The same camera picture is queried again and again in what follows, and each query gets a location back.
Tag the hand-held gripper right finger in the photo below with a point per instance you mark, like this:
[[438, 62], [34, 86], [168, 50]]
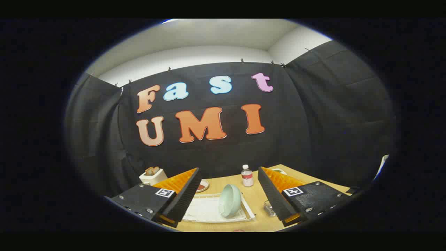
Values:
[[273, 197]]

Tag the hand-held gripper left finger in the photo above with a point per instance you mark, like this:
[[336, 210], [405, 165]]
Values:
[[184, 198]]

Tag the white dish rack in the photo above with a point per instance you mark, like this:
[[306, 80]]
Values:
[[205, 211]]

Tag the pale green plate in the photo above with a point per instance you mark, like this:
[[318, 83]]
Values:
[[229, 200]]

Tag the small white round plate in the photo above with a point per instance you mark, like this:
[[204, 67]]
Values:
[[203, 190]]

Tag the red meat slice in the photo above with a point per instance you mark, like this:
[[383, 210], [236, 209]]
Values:
[[201, 187]]

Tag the white divided food tray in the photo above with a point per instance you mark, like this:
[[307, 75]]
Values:
[[279, 171]]

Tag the clear water bottle red label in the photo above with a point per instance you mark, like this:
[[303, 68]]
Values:
[[247, 177]]

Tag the white toaster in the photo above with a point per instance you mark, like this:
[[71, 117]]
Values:
[[151, 179]]

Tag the brown toast slice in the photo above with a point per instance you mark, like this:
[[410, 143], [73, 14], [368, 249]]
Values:
[[148, 171], [155, 169]]

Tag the black backdrop cloth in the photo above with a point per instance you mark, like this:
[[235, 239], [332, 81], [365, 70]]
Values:
[[313, 122]]

